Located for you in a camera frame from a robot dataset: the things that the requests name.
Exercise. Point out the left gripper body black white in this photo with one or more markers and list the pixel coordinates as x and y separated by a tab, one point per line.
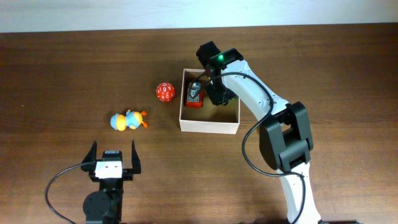
127	173

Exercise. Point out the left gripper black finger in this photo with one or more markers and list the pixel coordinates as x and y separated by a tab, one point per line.
135	160
90	158

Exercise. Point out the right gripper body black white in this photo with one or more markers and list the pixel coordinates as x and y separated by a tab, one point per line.
217	92

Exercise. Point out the red toy fire truck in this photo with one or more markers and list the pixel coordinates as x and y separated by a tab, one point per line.
194	95

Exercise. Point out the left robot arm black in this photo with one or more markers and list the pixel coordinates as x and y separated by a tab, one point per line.
105	205

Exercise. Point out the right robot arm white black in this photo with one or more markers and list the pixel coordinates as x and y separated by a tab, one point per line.
285	137

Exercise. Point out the white open cardboard box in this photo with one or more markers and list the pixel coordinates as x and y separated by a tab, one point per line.
209	118

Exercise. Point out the blue orange duck toy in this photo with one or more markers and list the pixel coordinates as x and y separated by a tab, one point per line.
132	120

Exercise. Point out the red letter ball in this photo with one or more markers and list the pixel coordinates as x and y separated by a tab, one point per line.
165	92

